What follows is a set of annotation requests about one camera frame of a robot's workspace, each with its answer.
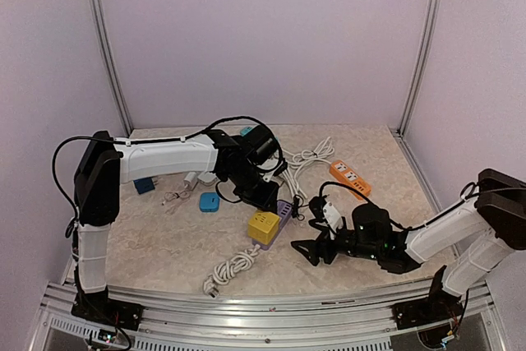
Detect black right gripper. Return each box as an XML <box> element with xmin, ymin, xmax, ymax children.
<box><xmin>291</xmin><ymin>219</ymin><xmax>382</xmax><ymax>267</ymax></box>

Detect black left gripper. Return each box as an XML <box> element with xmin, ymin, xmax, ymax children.
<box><xmin>227</xmin><ymin>164</ymin><xmax>281</xmax><ymax>212</ymax></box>

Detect yellow black plug adapter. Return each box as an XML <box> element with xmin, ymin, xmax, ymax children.
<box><xmin>247</xmin><ymin>210</ymin><xmax>280</xmax><ymax>245</ymax></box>

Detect thin black cable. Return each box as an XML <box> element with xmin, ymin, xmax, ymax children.
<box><xmin>289</xmin><ymin>194</ymin><xmax>307</xmax><ymax>220</ymax></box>

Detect light blue small adapter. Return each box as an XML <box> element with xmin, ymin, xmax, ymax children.
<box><xmin>199</xmin><ymin>192</ymin><xmax>220</xmax><ymax>213</ymax></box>

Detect white plug adapter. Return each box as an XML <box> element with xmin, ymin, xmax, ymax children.
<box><xmin>197</xmin><ymin>173</ymin><xmax>217</xmax><ymax>187</ymax></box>

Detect white usb charger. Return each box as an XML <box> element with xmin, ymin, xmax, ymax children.
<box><xmin>162</xmin><ymin>172</ymin><xmax>198</xmax><ymax>206</ymax></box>

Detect orange power strip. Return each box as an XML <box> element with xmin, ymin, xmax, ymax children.
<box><xmin>329</xmin><ymin>159</ymin><xmax>371</xmax><ymax>201</ymax></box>

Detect blue cube adapter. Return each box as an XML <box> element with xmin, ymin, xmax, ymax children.
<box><xmin>133</xmin><ymin>178</ymin><xmax>158</xmax><ymax>195</ymax></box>

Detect purple power strip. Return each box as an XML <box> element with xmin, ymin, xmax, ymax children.
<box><xmin>247</xmin><ymin>200</ymin><xmax>293</xmax><ymax>250</ymax></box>

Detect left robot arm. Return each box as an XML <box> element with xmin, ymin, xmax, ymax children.
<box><xmin>65</xmin><ymin>119</ymin><xmax>288</xmax><ymax>329</ymax></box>

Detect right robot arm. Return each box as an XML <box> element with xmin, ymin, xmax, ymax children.
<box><xmin>291</xmin><ymin>169</ymin><xmax>525</xmax><ymax>329</ymax></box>

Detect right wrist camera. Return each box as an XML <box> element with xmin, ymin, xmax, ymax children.
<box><xmin>309</xmin><ymin>196</ymin><xmax>345</xmax><ymax>233</ymax></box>

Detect white cable of orange strip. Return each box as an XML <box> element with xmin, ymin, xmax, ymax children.
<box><xmin>279</xmin><ymin>157</ymin><xmax>334</xmax><ymax>200</ymax></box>

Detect white cable of blue strip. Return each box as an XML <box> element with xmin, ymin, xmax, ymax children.
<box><xmin>283</xmin><ymin>136</ymin><xmax>336</xmax><ymax>165</ymax></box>

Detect white cable of purple strip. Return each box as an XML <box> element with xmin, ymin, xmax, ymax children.
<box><xmin>203</xmin><ymin>243</ymin><xmax>264</xmax><ymax>298</ymax></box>

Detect aluminium front frame rail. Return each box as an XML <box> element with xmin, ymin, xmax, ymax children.
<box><xmin>26</xmin><ymin>280</ymin><xmax>506</xmax><ymax>350</ymax></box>

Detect left aluminium corner post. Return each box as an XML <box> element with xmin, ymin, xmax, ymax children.
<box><xmin>89</xmin><ymin>0</ymin><xmax>134</xmax><ymax>136</ymax></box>

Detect aluminium corner post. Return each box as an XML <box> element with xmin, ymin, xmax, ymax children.
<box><xmin>396</xmin><ymin>0</ymin><xmax>441</xmax><ymax>140</ymax></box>
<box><xmin>89</xmin><ymin>0</ymin><xmax>134</xmax><ymax>136</ymax></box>

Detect right aluminium corner post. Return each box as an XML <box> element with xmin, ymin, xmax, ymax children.
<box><xmin>396</xmin><ymin>0</ymin><xmax>441</xmax><ymax>140</ymax></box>

